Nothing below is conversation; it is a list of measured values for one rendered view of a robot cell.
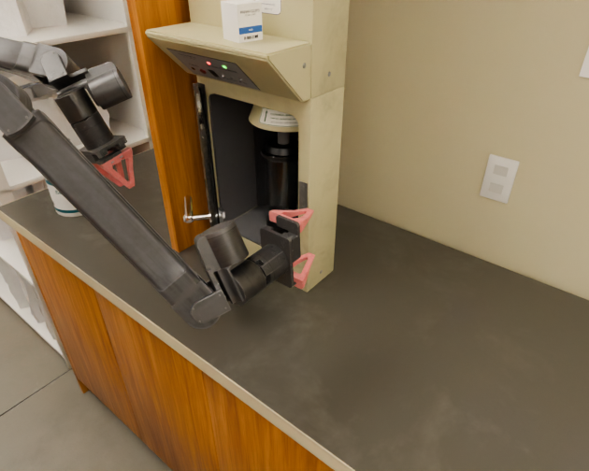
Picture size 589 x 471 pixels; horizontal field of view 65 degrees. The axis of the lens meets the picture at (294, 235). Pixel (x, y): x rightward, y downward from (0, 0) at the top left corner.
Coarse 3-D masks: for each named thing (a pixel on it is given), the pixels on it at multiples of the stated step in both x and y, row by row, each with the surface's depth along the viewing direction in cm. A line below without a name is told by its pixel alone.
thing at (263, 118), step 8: (256, 112) 99; (264, 112) 97; (272, 112) 96; (280, 112) 96; (256, 120) 99; (264, 120) 97; (272, 120) 96; (280, 120) 96; (288, 120) 96; (264, 128) 98; (272, 128) 97; (280, 128) 96; (288, 128) 96; (296, 128) 96
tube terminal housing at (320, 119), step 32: (192, 0) 93; (224, 0) 87; (288, 0) 78; (320, 0) 77; (288, 32) 81; (320, 32) 80; (320, 64) 83; (256, 96) 93; (320, 96) 87; (320, 128) 90; (320, 160) 94; (320, 192) 99; (320, 224) 104; (320, 256) 110
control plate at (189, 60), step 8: (176, 56) 92; (184, 56) 89; (192, 56) 87; (200, 56) 85; (184, 64) 94; (192, 64) 92; (200, 64) 90; (208, 64) 87; (216, 64) 85; (224, 64) 83; (232, 64) 81; (200, 72) 94; (208, 72) 92; (216, 72) 89; (224, 72) 87; (232, 72) 85; (240, 72) 83; (224, 80) 92; (232, 80) 90; (248, 80) 85; (256, 88) 87
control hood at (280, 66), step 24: (192, 24) 93; (168, 48) 89; (192, 48) 83; (216, 48) 78; (240, 48) 75; (264, 48) 75; (288, 48) 75; (192, 72) 97; (264, 72) 78; (288, 72) 77; (288, 96) 83
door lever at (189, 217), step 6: (186, 198) 95; (186, 204) 93; (192, 204) 94; (186, 210) 91; (192, 210) 91; (186, 216) 89; (192, 216) 90; (198, 216) 90; (204, 216) 90; (186, 222) 90
